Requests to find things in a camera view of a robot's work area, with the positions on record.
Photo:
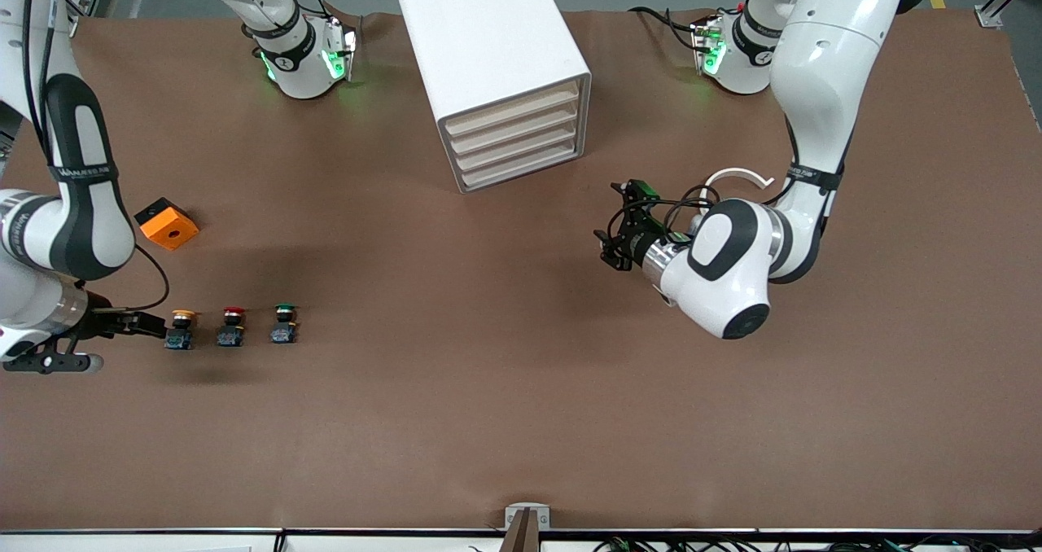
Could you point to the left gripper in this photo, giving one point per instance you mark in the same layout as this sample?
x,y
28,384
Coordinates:
x,y
634,243

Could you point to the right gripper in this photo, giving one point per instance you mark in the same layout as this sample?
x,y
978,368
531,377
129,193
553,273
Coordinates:
x,y
104,322

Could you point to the yellow push button switch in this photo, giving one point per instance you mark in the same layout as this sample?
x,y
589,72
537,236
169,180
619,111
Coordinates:
x,y
181,330

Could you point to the beige highest cabinet drawer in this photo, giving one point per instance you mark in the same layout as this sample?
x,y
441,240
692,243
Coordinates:
x,y
513,112

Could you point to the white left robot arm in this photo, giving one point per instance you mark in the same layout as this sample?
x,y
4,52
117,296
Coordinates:
x,y
822,55

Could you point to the orange black button box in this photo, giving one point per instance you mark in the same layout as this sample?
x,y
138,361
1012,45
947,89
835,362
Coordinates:
x,y
169,228

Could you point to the white drawer cabinet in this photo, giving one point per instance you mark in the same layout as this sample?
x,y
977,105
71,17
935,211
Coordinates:
x,y
480,39

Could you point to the white curved plastic piece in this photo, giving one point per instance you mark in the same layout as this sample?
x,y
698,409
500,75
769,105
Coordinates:
x,y
737,173

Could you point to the brown table cover sheet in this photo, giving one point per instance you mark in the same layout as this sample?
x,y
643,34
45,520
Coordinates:
x,y
521,373

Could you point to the red push button switch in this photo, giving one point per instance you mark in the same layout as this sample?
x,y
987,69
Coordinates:
x,y
232,328

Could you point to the green push button switch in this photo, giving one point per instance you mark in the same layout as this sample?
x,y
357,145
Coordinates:
x,y
284,326

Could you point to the white table edge rail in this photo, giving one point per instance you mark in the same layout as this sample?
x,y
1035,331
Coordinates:
x,y
366,542

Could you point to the grey metal table bracket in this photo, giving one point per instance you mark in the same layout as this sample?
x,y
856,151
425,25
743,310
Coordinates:
x,y
527,527

